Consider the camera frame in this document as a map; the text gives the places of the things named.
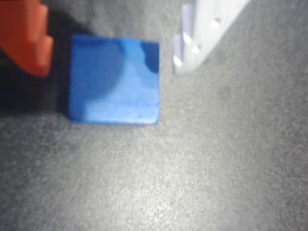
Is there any blue cube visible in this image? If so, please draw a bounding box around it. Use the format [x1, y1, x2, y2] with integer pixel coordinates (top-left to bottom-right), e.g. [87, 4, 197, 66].
[68, 34, 160, 126]

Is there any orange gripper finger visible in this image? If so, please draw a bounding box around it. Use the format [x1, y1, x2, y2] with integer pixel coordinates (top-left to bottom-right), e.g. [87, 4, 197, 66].
[0, 0, 54, 77]

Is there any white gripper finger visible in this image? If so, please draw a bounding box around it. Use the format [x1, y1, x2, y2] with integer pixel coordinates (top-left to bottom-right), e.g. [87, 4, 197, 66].
[172, 0, 250, 75]

